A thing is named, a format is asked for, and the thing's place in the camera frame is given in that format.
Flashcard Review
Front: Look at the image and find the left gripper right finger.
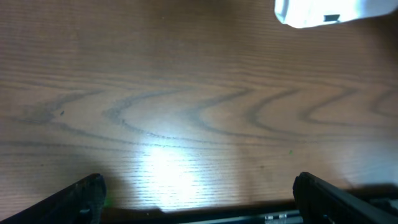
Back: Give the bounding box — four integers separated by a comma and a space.
293, 172, 397, 224

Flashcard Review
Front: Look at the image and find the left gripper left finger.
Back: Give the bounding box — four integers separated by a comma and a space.
1, 174, 106, 224

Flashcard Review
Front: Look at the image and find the white t-shirt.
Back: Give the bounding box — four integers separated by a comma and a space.
274, 0, 397, 29

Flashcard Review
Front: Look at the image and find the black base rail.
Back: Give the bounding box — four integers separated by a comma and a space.
99, 185, 398, 224

